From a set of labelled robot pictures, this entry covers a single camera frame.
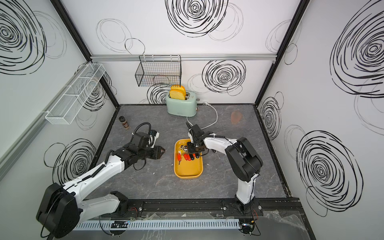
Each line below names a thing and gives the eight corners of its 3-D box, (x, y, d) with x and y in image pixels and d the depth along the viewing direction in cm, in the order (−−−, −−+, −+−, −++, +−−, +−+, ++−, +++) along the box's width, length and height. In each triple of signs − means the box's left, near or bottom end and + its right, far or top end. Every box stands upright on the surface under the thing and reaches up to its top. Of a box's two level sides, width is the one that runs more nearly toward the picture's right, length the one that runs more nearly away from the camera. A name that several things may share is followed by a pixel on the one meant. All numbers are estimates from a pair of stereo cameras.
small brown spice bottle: (123, 129, 108) (117, 120, 99) (125, 125, 110) (119, 115, 102) (128, 129, 108) (123, 120, 99) (130, 125, 110) (125, 115, 102)
